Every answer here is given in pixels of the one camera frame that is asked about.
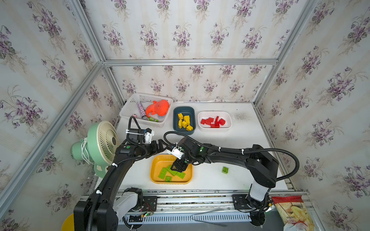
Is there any green lego plate long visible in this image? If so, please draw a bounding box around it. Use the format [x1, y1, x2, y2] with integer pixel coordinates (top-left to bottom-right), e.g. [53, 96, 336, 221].
[176, 172, 186, 179]

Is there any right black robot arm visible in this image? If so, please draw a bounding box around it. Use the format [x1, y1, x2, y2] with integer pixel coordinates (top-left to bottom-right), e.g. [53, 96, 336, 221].
[166, 137, 300, 227]

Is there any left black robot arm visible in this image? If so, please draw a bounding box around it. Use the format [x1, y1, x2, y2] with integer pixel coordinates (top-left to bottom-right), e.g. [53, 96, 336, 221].
[73, 121, 167, 231]

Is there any green marker in basket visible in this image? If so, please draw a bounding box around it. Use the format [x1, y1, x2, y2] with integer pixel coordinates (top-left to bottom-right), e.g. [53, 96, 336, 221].
[149, 117, 159, 122]

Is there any purple bottle in basket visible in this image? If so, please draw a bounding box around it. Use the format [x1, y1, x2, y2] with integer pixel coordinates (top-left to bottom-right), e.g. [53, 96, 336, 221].
[137, 102, 147, 119]

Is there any yellow plastic tray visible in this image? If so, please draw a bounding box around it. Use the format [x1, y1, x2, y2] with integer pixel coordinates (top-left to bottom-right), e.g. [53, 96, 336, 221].
[149, 155, 193, 184]

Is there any white perforated basket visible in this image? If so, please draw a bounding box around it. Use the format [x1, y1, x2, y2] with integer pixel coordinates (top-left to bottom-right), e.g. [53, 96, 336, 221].
[119, 93, 173, 128]

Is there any red toy in basket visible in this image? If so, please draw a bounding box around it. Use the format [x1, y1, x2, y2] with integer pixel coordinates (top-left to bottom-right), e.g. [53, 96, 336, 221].
[145, 100, 170, 117]

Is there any white plastic tray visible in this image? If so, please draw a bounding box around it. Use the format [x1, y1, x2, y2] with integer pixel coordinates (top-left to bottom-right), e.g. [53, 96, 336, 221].
[198, 111, 233, 132]

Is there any dark blue plastic tray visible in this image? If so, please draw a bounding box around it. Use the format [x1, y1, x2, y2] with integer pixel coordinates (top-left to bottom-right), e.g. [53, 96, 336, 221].
[173, 106, 196, 135]

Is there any green desk fan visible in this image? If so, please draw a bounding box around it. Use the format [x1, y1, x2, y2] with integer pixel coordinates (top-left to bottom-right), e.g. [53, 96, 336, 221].
[71, 121, 123, 179]

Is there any snack bag red top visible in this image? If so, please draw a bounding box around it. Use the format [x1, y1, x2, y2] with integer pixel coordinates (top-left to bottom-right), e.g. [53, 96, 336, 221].
[272, 195, 315, 231]

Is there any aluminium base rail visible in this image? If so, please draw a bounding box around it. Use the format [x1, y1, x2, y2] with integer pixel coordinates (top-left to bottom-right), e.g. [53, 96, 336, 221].
[76, 189, 313, 226]

